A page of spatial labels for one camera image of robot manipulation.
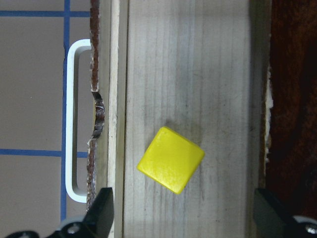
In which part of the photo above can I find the yellow block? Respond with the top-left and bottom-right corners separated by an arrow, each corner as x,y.
137,126 -> 205,194

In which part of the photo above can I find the brown paper table cover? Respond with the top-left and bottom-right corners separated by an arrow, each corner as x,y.
0,0 -> 90,237

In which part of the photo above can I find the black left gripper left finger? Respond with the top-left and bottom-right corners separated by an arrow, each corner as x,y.
6,187 -> 115,238

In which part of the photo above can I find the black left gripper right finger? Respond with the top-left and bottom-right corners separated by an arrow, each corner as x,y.
253,188 -> 317,238

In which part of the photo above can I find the wooden drawer with white handle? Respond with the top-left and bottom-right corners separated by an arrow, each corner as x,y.
65,0 -> 271,238

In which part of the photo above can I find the dark wooden drawer box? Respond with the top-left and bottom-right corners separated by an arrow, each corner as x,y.
265,0 -> 317,218

